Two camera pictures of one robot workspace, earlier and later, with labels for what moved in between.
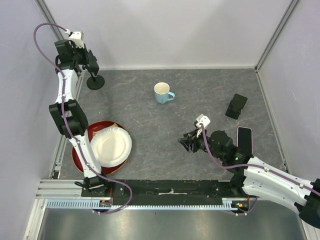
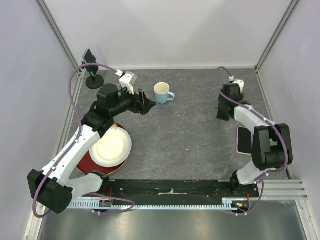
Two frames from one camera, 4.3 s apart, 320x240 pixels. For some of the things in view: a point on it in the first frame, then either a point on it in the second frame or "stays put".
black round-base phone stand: x=95 y=82 stays put
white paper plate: x=111 y=146 stays put
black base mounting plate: x=163 y=190 stays put
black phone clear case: x=93 y=66 stays put
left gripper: x=84 y=52 to x=145 y=105
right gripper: x=187 y=142 to x=220 y=103
